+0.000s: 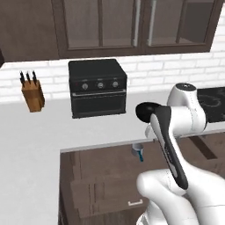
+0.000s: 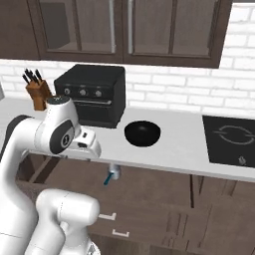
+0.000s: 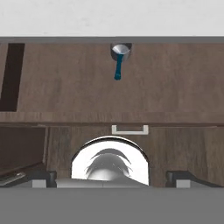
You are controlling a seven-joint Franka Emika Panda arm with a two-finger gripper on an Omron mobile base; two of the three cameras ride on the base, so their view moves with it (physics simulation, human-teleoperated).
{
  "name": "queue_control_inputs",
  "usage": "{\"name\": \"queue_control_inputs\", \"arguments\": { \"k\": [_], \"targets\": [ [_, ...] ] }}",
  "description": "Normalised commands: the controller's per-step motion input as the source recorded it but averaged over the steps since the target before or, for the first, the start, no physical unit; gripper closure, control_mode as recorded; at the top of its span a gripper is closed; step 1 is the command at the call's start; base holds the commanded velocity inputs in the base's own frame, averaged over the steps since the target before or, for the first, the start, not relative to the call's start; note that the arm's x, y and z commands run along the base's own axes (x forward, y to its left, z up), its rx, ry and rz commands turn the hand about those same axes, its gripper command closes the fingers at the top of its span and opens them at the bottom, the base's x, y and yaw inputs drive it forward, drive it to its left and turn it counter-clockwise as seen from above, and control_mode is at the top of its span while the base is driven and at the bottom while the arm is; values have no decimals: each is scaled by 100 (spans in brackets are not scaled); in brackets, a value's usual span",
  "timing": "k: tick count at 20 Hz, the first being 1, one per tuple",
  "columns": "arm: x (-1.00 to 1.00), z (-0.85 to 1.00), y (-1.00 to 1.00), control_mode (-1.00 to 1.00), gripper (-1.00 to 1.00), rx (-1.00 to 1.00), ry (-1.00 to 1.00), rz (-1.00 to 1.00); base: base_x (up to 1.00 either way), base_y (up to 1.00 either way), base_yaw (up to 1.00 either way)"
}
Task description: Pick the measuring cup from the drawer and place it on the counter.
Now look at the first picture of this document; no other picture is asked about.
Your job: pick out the plain brown cupboard door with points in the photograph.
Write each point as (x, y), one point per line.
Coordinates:
(27, 29)

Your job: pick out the brown wooden drawer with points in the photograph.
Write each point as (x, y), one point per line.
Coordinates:
(108, 187)

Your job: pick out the black hob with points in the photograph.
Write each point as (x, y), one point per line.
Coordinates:
(215, 102)

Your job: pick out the wooden knife block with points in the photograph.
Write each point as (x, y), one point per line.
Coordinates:
(33, 96)

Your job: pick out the brown base cabinet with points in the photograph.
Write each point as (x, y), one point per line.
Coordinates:
(209, 152)

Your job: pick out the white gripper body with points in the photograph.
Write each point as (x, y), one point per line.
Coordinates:
(149, 132)

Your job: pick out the glass cupboard door brown frame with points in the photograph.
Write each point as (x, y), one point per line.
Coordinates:
(96, 26)
(181, 23)

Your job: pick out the black toaster oven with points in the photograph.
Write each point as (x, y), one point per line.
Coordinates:
(98, 89)

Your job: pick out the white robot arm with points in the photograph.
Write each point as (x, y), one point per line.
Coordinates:
(190, 193)

